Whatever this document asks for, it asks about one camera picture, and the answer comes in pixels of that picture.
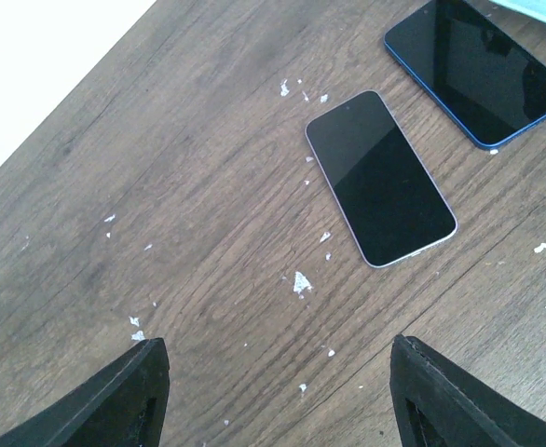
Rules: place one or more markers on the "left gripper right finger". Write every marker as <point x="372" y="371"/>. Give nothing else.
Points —
<point x="437" y="403"/>

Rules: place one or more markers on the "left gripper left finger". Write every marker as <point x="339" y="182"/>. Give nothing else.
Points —
<point x="124" y="404"/>

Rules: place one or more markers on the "phone with black screen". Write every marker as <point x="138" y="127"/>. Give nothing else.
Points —
<point x="487" y="83"/>

